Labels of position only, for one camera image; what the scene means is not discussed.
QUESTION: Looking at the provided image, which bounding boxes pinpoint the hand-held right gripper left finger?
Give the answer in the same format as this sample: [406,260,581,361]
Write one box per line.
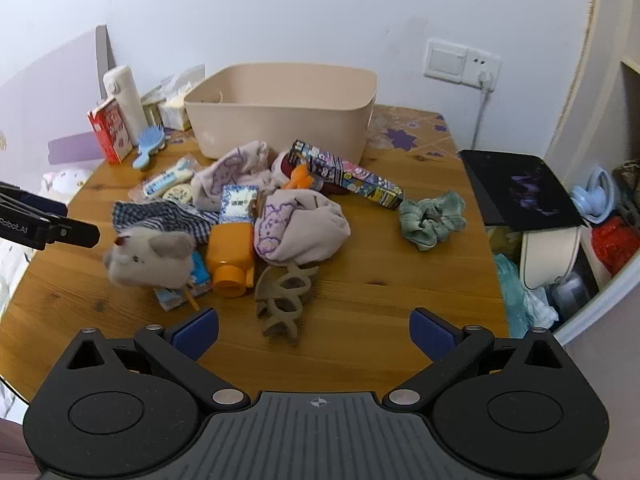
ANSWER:
[65,307,252,411]

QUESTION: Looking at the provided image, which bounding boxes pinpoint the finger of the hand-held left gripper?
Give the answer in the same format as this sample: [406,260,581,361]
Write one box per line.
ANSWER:
[0,181,69,218]
[46,216,101,249]

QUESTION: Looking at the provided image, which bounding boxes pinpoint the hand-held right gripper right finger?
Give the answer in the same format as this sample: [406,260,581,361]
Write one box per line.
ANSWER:
[382,308,573,413]

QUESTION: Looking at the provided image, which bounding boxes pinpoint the small blue carton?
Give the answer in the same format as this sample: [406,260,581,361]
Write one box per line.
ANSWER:
[153,251,214,311]

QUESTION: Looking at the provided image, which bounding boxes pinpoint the blue checkered cloth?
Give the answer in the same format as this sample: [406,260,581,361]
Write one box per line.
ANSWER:
[112,199,219,249]

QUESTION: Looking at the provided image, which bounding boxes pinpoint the grey plush toy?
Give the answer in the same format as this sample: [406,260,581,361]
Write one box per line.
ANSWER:
[102,227,197,291]

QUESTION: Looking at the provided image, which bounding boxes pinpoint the orange bottle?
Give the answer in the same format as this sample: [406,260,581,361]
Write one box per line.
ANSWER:
[206,222,256,296]

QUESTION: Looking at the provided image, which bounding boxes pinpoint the pink sock purple print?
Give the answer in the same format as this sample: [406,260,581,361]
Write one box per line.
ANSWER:
[191,141,274,212]
[253,192,351,266]

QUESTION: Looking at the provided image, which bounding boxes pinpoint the colourful long box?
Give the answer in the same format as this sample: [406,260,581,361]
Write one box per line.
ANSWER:
[289,139,405,211]

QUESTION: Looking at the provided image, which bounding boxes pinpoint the dark red furry hair clip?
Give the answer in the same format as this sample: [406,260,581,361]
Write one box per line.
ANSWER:
[271,152,351,197]

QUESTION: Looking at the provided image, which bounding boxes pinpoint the beige plastic bin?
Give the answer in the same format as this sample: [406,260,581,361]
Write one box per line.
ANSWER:
[183,62,378,162]

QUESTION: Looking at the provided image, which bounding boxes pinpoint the white plush pillow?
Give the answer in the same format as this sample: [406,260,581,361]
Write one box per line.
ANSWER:
[42,167,94,206]

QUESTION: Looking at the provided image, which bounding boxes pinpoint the wooden desk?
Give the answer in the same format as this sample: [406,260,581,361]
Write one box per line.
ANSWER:
[0,105,511,406]

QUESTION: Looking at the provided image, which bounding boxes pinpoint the beige hair claw clip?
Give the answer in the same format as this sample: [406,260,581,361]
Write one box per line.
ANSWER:
[253,262,320,344]

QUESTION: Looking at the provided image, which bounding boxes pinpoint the teal plastic bag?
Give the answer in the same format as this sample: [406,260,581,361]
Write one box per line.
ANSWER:
[492,252,529,339]

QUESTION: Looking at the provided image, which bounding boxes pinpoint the red carton box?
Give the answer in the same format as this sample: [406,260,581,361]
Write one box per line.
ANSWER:
[87,97,134,165]

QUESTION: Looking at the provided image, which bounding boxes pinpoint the pale purple board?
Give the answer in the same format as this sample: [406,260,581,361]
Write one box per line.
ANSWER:
[0,24,114,167]

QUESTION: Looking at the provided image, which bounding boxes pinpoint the white blue wipes packet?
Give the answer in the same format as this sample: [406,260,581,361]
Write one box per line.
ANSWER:
[142,157,196,199]

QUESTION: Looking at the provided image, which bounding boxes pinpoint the small round tin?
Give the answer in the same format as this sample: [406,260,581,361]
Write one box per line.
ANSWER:
[162,184,194,205]

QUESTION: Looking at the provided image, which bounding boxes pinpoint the green scrunchie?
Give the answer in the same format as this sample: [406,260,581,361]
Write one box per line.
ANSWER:
[398,190,467,251]

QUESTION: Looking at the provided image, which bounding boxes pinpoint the white plastic bag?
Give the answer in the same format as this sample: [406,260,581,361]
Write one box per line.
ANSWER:
[525,285,559,332]

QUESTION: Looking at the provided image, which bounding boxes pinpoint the blue hairbrush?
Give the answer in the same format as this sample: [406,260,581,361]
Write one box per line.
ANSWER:
[132,125,169,170]

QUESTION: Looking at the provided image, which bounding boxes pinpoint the white thermos bottle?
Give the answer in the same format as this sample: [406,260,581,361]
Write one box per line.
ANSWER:
[103,65,149,141]

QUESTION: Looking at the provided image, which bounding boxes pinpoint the white round container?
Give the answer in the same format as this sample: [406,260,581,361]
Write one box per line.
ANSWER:
[519,226,584,291]

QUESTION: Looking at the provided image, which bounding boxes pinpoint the yellow green box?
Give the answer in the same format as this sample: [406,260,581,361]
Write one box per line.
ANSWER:
[141,92,164,127]

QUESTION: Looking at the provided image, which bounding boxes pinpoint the black tablet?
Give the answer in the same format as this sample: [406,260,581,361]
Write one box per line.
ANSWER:
[458,149,587,231]

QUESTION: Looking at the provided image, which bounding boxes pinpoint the clear tissue pack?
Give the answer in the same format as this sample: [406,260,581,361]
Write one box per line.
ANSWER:
[159,64,206,131]

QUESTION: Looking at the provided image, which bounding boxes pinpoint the orange plush toy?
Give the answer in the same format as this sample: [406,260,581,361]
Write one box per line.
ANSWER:
[282,163,321,191]

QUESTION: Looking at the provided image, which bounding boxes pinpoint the purple flower table mat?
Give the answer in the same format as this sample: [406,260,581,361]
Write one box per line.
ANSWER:
[366,104,459,159]

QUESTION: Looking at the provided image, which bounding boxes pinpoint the red cloth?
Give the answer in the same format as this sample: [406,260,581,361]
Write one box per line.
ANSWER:
[592,214,640,276]

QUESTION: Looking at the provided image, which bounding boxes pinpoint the light blue headphones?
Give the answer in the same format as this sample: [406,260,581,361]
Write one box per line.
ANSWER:
[569,164,616,224]

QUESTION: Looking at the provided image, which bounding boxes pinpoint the white power cable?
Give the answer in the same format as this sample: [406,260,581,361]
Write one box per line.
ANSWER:
[469,89,489,151]

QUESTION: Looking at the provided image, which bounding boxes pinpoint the white wall switch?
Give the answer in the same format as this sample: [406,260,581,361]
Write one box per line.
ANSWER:
[424,38,469,84]

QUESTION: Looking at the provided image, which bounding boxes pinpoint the white wall socket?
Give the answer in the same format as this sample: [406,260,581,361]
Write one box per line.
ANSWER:
[462,47,503,89]

